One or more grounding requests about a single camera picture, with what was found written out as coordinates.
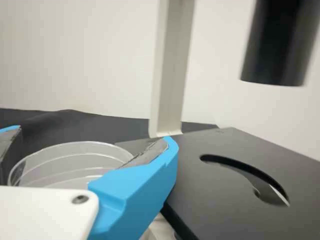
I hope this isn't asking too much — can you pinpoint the petri dish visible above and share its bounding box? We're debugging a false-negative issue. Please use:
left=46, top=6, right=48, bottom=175
left=7, top=140, right=135, bottom=192

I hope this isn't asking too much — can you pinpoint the cream microscope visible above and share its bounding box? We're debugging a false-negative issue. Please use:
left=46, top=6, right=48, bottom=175
left=114, top=0, right=320, bottom=240

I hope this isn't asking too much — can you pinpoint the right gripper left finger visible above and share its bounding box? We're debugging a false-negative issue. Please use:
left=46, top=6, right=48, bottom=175
left=0, top=125, right=22, bottom=166

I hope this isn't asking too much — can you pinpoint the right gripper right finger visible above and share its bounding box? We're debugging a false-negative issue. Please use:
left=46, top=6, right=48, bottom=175
left=87, top=135, right=180, bottom=240

